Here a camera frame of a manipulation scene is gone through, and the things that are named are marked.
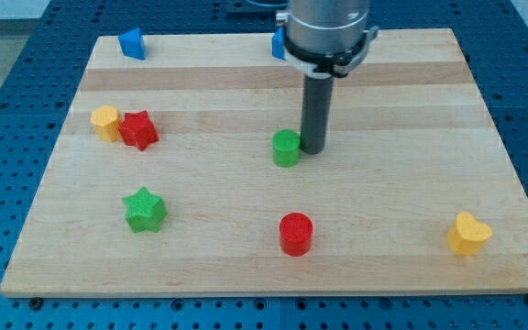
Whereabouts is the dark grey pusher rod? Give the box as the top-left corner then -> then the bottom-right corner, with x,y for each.
300,76 -> 334,155

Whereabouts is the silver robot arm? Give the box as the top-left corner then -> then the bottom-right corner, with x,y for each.
283,0 -> 379,155

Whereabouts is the blue triangle block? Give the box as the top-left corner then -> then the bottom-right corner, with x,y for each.
118,27 -> 146,60

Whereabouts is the yellow hexagon block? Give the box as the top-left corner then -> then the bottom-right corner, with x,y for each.
90,105 -> 120,142

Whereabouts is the green cylinder block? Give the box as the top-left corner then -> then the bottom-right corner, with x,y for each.
272,129 -> 301,168

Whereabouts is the blue cube block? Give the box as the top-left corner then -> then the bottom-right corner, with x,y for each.
271,27 -> 285,61

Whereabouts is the red cylinder block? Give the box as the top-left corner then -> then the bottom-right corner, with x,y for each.
279,213 -> 314,257

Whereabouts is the wooden board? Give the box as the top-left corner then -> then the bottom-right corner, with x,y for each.
0,28 -> 528,298

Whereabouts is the red star block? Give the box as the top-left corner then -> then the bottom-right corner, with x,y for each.
118,110 -> 159,151

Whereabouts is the yellow heart block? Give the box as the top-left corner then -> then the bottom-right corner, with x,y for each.
446,212 -> 493,256

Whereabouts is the green star block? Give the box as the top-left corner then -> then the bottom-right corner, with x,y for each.
122,186 -> 168,233

